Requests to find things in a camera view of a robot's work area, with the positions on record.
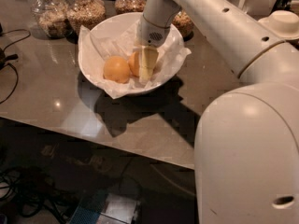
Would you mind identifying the glass cereal jar far left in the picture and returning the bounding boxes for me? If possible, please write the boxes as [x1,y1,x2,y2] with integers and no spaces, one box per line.
[31,0,73,38]

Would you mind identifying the white ceramic bowl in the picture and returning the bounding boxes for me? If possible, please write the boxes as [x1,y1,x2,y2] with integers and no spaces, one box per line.
[78,12,185,97]

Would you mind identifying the orange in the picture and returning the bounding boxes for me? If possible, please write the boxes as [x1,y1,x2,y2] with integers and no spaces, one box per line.
[128,51,139,77]
[103,56,131,83]

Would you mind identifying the white paper napkin liner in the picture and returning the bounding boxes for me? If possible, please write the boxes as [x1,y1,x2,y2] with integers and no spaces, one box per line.
[78,19,192,100]

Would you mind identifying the black cable on table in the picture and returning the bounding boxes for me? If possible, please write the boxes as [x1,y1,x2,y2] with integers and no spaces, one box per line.
[0,28,32,105]

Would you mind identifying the glass cereal jar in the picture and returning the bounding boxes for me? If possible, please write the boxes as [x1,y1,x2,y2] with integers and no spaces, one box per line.
[114,0,147,14]
[172,10,193,37]
[67,0,106,35]
[31,0,73,38]

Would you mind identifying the metal box on floor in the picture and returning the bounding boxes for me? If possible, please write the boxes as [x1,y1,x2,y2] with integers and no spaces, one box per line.
[67,189,141,224]

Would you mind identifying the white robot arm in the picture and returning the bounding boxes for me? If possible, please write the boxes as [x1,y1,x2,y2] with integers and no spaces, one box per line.
[137,0,299,224]

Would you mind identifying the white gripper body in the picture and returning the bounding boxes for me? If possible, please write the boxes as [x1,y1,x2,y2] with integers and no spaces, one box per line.
[136,0,180,48]

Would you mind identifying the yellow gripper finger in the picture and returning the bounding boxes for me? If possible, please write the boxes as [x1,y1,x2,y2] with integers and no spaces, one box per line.
[139,46,159,84]

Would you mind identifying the black cables on floor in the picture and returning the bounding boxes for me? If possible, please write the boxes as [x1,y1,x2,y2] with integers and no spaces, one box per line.
[0,152,78,224]

